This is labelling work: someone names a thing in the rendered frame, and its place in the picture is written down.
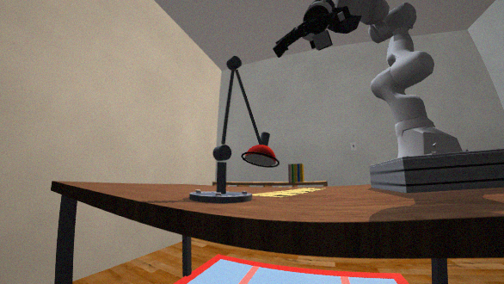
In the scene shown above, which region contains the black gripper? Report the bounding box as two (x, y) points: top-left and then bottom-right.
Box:
(273, 5), (351, 58)

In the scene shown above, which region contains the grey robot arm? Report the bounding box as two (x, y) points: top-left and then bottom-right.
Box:
(302, 0), (468, 158)

